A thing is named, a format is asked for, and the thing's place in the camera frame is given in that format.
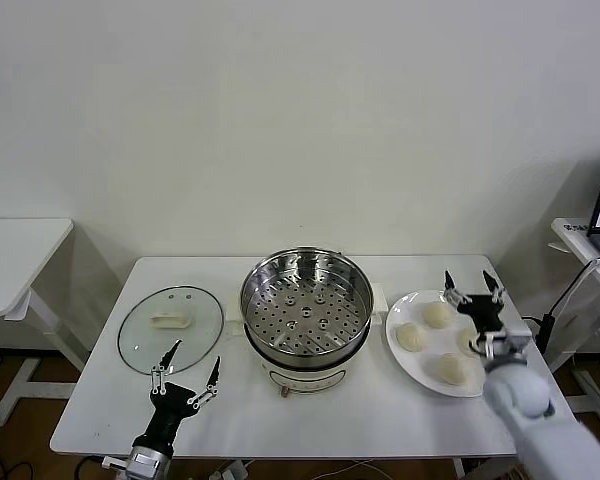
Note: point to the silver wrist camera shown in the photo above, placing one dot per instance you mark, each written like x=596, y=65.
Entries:
x=115, y=462
x=515, y=342

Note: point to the white desk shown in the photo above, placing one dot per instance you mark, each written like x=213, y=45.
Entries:
x=575, y=240

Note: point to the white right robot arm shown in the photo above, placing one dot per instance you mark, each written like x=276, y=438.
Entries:
x=520, y=392

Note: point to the white steamed baozi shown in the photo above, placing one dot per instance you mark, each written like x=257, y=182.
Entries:
x=466, y=342
x=437, y=315
x=410, y=336
x=450, y=369

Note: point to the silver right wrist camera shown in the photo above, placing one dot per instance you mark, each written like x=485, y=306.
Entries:
x=515, y=342

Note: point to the white round plate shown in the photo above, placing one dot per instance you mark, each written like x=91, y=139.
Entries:
x=401, y=320

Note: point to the round glass pot lid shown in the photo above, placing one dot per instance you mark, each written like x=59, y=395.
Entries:
x=167, y=321

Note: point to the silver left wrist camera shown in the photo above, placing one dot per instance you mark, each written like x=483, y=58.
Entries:
x=115, y=462

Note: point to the white floor power strip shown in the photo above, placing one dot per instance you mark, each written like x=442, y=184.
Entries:
x=232, y=470

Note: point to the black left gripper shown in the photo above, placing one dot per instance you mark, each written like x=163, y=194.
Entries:
x=167, y=405

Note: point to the stainless steel steamer basket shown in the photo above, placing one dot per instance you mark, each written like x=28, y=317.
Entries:
x=305, y=320

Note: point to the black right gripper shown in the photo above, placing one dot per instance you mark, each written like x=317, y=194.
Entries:
x=484, y=314

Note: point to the white side table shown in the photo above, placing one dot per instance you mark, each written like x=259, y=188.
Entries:
x=20, y=260

